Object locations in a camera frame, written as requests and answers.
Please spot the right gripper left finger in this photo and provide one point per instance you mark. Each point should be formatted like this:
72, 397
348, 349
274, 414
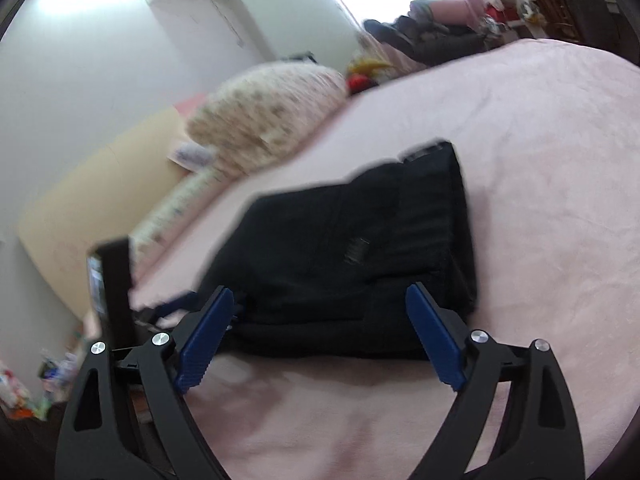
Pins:
98, 437

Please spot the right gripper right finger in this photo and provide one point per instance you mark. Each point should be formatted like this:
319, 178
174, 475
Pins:
513, 416

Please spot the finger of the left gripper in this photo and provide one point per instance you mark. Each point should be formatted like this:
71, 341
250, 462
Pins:
149, 317

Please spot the black pants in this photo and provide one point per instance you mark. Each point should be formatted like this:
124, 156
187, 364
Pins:
324, 271

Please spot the bear print long pillow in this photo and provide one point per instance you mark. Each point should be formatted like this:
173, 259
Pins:
158, 229

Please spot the cream bed headboard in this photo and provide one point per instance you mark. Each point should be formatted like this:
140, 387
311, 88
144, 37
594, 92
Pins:
105, 197

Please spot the purple floral pillow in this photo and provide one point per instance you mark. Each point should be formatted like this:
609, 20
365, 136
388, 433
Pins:
191, 156

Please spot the rolled bear print duvet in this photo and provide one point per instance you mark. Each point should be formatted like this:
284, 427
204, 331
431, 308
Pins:
266, 114

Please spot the yellow red plush toy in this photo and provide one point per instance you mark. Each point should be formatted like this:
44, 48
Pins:
365, 73

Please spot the pile of dark clothes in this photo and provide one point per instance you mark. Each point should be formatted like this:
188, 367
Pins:
423, 39

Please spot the wooden chair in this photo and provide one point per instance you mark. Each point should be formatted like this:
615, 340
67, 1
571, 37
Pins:
559, 23

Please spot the cluttered desk items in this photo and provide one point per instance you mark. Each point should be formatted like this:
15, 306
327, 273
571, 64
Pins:
523, 17

